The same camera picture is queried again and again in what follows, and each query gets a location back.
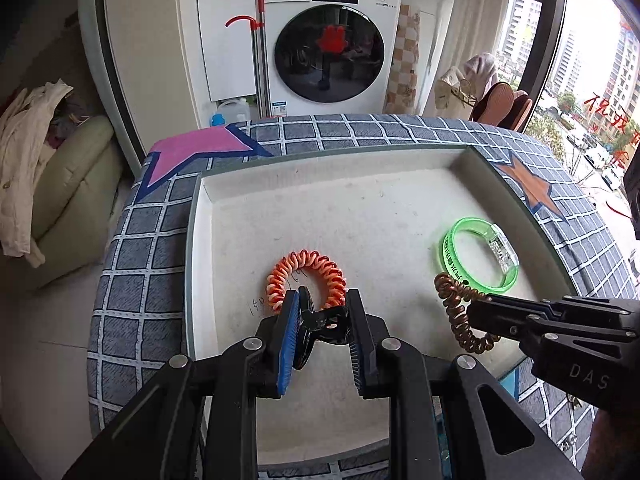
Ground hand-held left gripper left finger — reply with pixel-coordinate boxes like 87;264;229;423
65;287;311;480

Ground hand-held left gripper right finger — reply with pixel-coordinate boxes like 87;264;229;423
345;288;583;480

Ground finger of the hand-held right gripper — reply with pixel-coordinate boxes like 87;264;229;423
477;294;567;318
466;303;547;345

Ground black hair claw clip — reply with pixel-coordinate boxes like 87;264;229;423
292;287;351;371

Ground brown spiral hair tie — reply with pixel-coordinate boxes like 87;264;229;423
434;272;501;354

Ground grey-green shallow tray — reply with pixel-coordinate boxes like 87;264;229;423
186;144;581;471

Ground person's right forearm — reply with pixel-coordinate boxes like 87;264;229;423
582;405;640;480

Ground green transparent bangle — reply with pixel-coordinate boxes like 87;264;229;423
439;217;521;295

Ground blue checked star tablecloth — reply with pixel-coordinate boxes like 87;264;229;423
87;114;640;480

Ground red window sticker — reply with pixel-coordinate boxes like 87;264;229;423
582;91;640;166

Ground beige paper bag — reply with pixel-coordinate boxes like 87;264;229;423
434;66;476;111

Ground pale towel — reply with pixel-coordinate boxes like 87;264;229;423
462;52;498;102

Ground translucent detergent jug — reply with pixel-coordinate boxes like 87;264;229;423
217;97;251;123

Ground pink checked cloth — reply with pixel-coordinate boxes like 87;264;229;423
382;4;421;116

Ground pale green sofa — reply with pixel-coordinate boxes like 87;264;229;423
0;115;126;291

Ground white cabinet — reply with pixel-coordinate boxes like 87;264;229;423
195;0;262;103

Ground dark clothes pile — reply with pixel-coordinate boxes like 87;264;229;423
47;92;93;148

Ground cream jacket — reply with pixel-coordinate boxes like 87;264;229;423
0;79;75;268

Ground white front-load washing machine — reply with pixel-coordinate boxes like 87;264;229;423
260;0;403;118

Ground orange spiral hair tie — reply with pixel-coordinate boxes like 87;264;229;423
266;249;347;317

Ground dark window frame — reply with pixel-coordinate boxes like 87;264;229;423
515;0;572;108

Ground red-handled mop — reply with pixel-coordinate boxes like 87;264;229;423
225;0;268;117

